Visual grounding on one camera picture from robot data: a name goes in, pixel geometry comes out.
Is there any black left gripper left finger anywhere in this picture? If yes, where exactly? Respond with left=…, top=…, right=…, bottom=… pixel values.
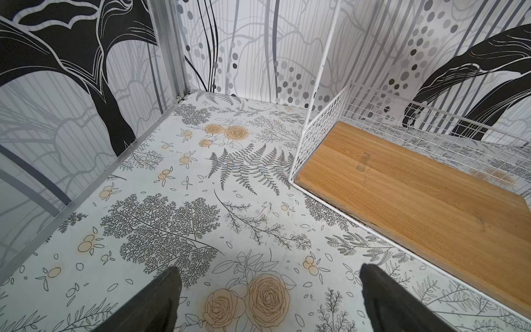
left=95, top=266, right=183, bottom=331

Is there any white wire wooden shelf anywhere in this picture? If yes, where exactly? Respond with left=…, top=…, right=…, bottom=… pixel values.
left=291, top=1, right=530, bottom=316

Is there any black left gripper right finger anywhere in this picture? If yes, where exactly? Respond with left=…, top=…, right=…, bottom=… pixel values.
left=360, top=264, right=453, bottom=331

